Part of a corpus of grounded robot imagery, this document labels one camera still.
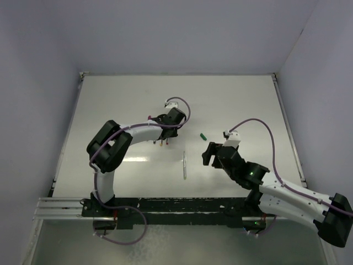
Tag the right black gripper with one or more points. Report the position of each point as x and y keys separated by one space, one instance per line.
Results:
x=211 y=150

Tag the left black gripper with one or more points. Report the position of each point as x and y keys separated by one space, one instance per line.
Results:
x=174 y=134

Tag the green pen cap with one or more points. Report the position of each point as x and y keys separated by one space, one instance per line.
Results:
x=203 y=136

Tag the green whiteboard marker pen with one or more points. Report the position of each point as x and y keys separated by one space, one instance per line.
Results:
x=184 y=166

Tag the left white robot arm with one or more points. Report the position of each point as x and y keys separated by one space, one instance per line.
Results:
x=109 y=146

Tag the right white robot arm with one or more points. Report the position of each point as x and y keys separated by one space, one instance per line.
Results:
x=329 y=216

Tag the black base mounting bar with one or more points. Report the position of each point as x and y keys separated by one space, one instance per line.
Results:
x=229 y=212

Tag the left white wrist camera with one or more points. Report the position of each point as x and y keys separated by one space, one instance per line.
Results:
x=170 y=104

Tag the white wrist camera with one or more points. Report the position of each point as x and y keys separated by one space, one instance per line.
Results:
x=232 y=138
x=170 y=104

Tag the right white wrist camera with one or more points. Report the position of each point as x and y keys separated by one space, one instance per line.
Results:
x=232 y=138

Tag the aluminium frame rail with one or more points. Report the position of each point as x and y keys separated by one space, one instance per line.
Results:
x=289 y=132

